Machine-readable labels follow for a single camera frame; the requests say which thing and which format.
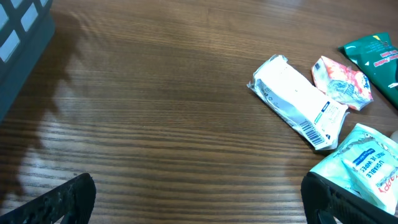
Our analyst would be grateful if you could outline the mint wet wipes pack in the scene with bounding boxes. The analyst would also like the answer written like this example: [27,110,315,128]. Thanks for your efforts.
[311,123,397,215]

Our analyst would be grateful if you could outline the grey plastic basket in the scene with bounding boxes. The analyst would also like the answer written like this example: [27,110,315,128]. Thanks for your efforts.
[1,0,55,119]

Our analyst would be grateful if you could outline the green 3M gloves package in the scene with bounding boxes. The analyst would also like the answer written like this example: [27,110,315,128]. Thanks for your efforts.
[338,32,397,107]

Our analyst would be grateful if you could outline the white carton box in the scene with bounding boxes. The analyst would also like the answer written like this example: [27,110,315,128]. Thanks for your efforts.
[248,55,348,150]

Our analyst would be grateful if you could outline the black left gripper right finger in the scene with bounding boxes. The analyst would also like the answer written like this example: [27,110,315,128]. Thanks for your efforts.
[300,172,397,224]

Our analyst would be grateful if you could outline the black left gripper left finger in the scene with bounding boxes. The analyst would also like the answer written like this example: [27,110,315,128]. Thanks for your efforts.
[1,173,96,224]

